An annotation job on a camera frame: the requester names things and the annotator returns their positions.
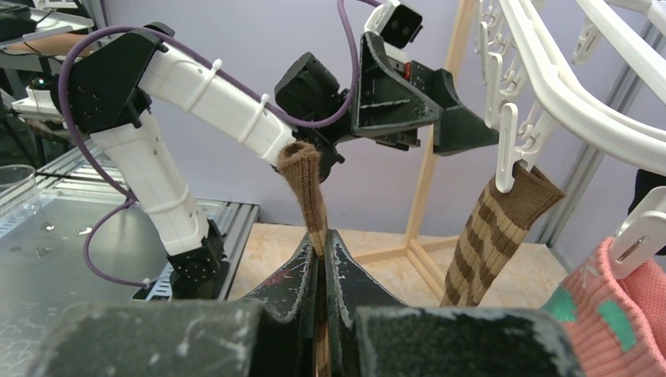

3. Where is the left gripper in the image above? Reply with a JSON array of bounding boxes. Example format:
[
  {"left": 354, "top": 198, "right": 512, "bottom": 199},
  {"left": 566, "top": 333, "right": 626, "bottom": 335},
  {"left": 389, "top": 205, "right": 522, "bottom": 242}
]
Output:
[{"left": 332, "top": 32, "right": 499, "bottom": 156}]

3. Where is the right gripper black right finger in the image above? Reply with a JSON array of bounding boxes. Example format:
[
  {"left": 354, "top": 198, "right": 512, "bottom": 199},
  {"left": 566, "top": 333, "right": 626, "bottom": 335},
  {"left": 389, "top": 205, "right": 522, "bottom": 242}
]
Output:
[{"left": 324, "top": 230, "right": 584, "bottom": 376}]

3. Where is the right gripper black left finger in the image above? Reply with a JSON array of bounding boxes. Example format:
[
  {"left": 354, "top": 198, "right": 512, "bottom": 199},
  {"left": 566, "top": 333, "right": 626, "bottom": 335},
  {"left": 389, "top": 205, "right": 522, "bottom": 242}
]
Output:
[{"left": 27, "top": 238, "right": 317, "bottom": 376}]

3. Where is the brown striped sock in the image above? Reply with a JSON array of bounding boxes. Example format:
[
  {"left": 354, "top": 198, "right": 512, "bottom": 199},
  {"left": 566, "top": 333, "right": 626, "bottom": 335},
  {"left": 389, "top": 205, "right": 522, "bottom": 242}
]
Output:
[
  {"left": 441, "top": 163, "right": 565, "bottom": 306},
  {"left": 277, "top": 141, "right": 331, "bottom": 376}
]

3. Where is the white plastic clip hanger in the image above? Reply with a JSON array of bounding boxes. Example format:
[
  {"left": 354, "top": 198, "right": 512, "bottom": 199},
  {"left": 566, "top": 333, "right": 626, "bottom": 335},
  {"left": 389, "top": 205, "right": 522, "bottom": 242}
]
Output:
[{"left": 472, "top": 1, "right": 665, "bottom": 279}]

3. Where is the wooden clothes rack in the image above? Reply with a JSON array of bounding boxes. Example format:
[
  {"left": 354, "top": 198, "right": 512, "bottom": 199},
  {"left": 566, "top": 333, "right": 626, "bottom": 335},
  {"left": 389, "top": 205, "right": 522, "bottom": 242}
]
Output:
[{"left": 354, "top": 0, "right": 476, "bottom": 299}]

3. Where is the black hanging sock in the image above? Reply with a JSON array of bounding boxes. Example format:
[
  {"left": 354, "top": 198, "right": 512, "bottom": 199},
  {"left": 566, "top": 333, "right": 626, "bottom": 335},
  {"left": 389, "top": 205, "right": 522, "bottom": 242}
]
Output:
[{"left": 628, "top": 169, "right": 665, "bottom": 214}]

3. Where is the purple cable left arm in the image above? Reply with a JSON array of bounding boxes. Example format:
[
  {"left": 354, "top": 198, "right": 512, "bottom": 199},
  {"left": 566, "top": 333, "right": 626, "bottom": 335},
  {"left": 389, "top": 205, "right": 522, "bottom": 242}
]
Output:
[{"left": 57, "top": 0, "right": 383, "bottom": 290}]

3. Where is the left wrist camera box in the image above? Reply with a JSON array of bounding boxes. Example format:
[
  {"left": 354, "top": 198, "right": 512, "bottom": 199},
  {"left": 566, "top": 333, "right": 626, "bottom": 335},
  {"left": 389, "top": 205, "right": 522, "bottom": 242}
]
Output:
[{"left": 364, "top": 0, "right": 423, "bottom": 49}]

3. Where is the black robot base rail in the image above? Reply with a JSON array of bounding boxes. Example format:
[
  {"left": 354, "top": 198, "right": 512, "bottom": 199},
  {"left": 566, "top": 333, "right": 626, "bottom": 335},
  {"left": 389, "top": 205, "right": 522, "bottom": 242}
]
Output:
[{"left": 1, "top": 152, "right": 259, "bottom": 302}]

